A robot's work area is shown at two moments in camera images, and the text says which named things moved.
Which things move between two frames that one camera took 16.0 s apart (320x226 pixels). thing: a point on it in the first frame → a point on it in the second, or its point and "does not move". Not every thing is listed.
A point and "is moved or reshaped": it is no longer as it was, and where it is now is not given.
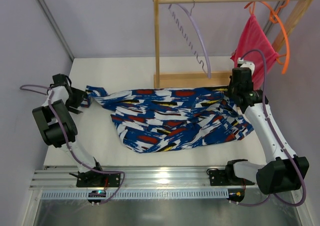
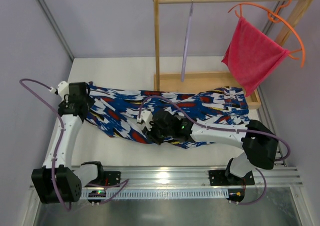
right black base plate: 227,177 does not move
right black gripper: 236,94 → 155,130
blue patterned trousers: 157,120 is moved or reshaped
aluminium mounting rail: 132,177 does not move
